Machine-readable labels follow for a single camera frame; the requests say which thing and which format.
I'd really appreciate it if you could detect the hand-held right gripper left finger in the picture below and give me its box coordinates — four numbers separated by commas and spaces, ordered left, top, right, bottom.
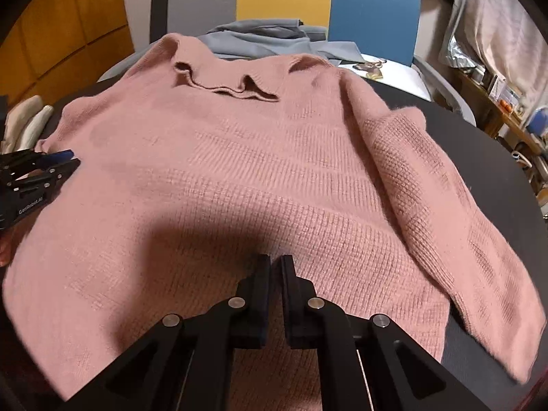
55, 254, 272, 411

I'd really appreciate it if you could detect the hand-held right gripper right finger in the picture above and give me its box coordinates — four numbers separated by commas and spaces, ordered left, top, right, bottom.
278, 254, 493, 411

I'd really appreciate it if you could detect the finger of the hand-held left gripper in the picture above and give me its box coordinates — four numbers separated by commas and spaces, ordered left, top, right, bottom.
0, 149, 74, 170
9, 158, 82, 189

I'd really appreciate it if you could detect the pink knit sweater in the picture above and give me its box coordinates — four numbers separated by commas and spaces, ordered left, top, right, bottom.
1, 32, 541, 411

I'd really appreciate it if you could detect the beige folded cloth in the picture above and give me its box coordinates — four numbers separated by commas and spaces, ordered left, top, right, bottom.
4, 94, 43, 152

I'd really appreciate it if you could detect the wooden wardrobe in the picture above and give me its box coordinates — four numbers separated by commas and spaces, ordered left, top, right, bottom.
0, 0, 134, 108

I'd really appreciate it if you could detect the black rolled mat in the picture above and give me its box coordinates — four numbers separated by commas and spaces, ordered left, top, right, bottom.
150, 0, 172, 46

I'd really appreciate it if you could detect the light blue garment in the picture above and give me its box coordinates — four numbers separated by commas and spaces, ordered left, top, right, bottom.
199, 19, 364, 65

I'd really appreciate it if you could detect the white printed seat cushion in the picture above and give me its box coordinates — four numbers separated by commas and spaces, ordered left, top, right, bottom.
340, 55, 434, 103

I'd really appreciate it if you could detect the cluttered wooden desk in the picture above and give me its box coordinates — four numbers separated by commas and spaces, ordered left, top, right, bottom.
454, 66, 548, 189

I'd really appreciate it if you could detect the blue rounded container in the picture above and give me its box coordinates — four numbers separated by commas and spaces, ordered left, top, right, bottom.
526, 109, 548, 142

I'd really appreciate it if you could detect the grey yellow blue chair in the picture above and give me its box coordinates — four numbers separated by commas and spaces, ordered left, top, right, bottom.
96, 0, 478, 127

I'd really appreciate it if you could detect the floral hanging sheet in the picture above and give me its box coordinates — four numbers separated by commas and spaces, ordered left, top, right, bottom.
439, 0, 548, 108

